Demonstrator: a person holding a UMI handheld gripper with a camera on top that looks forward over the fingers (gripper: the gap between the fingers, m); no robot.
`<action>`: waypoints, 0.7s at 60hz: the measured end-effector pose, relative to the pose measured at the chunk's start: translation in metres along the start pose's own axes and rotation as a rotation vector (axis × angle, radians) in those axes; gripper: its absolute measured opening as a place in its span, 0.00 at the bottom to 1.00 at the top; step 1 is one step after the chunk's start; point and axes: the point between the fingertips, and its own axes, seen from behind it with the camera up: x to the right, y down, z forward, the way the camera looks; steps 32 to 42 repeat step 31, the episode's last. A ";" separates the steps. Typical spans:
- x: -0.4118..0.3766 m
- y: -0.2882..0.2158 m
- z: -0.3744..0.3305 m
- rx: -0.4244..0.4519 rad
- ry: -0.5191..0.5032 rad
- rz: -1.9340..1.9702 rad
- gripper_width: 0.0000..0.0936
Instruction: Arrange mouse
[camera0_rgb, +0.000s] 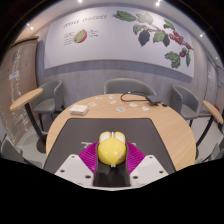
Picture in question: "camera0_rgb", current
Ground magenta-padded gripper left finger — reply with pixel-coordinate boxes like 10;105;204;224
54;141;113;187

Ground grey door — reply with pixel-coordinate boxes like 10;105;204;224
203;56;221;111

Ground black cable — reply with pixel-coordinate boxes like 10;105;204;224
120;91;168;108

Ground grey upholstered chair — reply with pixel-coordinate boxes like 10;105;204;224
0;134;43;168
168;84;210;128
103;77;157;98
32;79;65;122

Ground white small box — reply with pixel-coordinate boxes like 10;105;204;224
69;104;89;117

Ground coffee plant wall mural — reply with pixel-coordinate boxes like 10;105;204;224
43;5;196;79

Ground dark grey mouse pad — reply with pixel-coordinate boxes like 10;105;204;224
43;117;177;175

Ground black flat device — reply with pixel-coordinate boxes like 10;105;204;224
146;95;162;106

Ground wooden wall board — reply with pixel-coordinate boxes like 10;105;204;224
0;37;40;145

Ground ceiling spot lights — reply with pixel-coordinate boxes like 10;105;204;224
25;0;205;38

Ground round wooden side table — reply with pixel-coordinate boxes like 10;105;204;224
9;87;48;145
195;100;224;152

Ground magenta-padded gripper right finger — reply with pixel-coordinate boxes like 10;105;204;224
111;141;170;187

